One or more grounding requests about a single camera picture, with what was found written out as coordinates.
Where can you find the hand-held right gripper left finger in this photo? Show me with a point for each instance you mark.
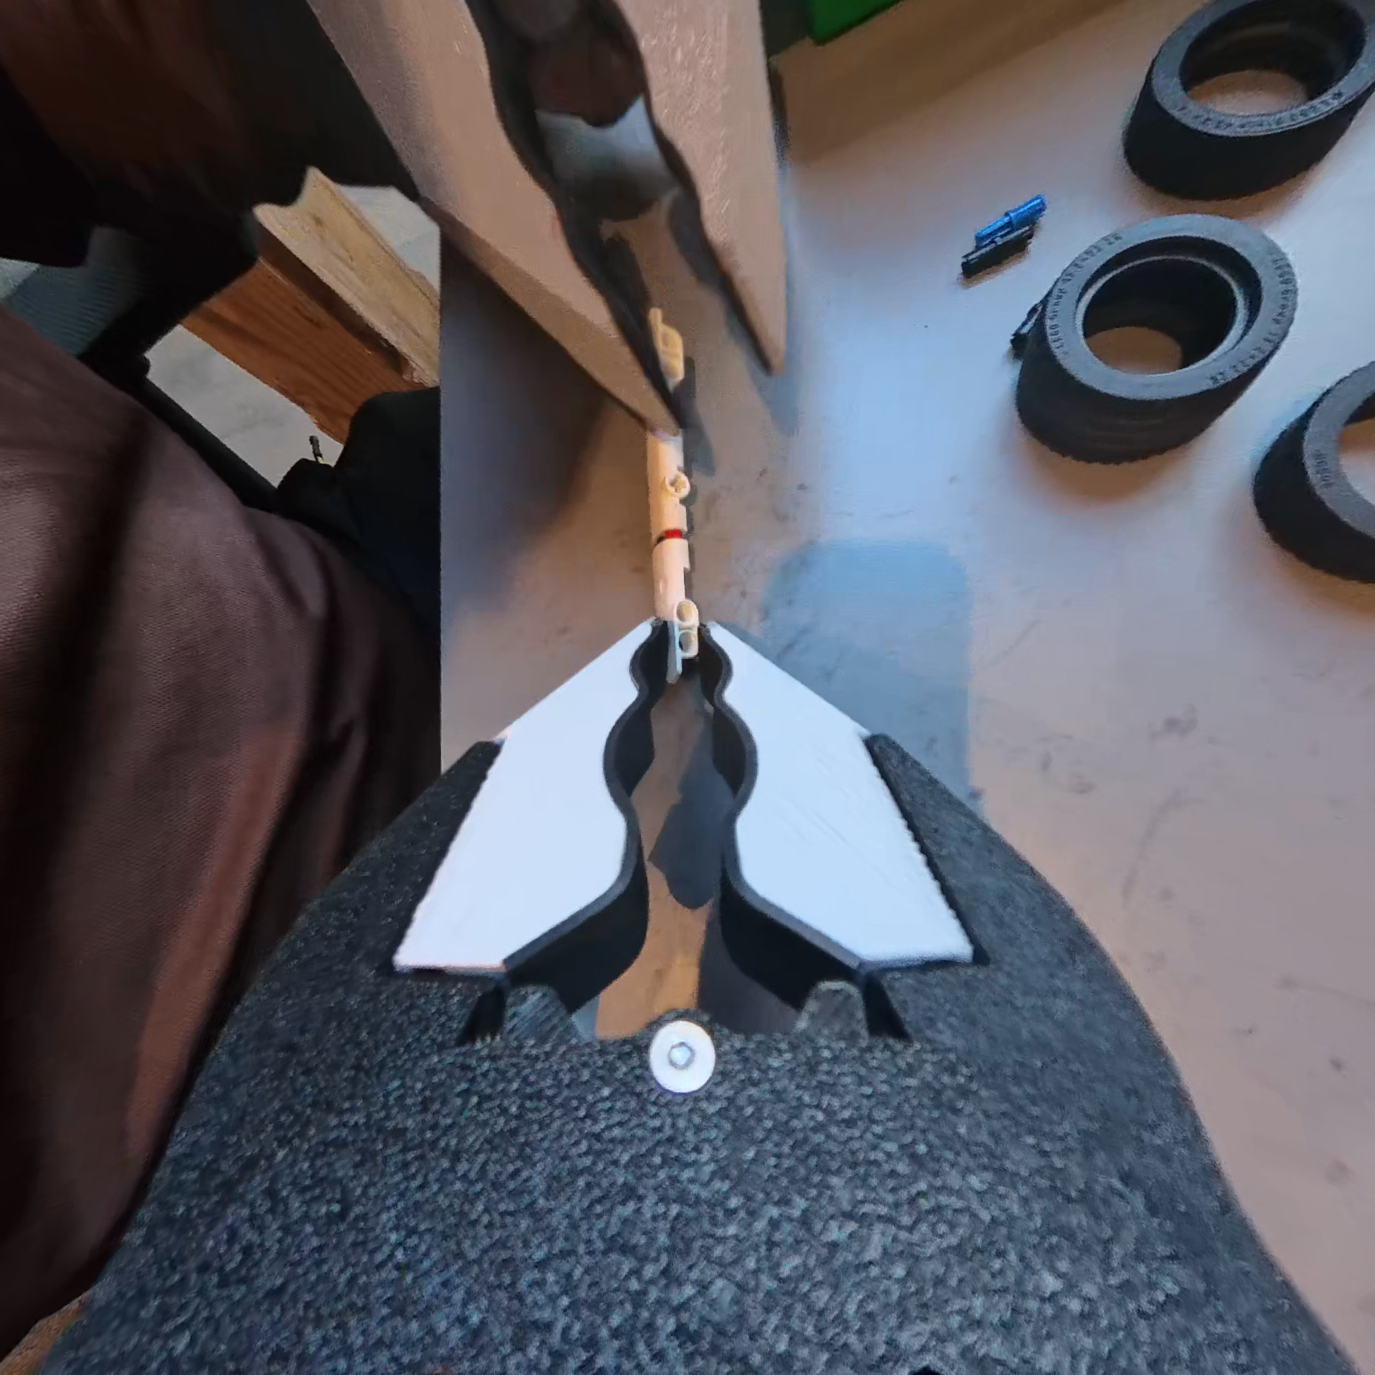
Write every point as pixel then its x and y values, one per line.
pixel 515 860

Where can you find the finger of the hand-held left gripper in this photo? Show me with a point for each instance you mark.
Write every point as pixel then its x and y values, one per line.
pixel 718 130
pixel 450 161

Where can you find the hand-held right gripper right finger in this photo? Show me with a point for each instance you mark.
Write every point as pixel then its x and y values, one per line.
pixel 847 860

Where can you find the green plastic bin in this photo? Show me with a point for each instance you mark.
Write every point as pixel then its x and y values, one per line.
pixel 847 17

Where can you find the white toy brick piece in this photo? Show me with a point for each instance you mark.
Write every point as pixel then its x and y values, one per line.
pixel 674 587
pixel 667 350

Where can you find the small white toy connector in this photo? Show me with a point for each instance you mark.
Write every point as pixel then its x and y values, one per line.
pixel 667 484

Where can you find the grey desk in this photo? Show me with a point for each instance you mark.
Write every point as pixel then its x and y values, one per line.
pixel 1073 698

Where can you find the tan wooden board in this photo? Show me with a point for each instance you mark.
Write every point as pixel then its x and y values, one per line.
pixel 913 86

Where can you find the wooden beam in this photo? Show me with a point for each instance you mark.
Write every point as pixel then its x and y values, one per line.
pixel 322 312

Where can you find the black toy pin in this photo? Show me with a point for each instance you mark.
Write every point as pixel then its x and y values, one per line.
pixel 1026 328
pixel 993 256

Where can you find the blue toy pin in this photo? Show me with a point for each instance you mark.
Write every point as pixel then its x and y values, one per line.
pixel 1009 220

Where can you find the person's legs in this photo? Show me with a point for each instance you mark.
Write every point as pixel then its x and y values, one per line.
pixel 386 484

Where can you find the person's torso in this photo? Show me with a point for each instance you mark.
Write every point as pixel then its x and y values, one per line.
pixel 160 752

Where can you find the black rubber toy tire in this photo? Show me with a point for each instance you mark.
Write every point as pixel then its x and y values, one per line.
pixel 1052 409
pixel 1160 140
pixel 1288 505

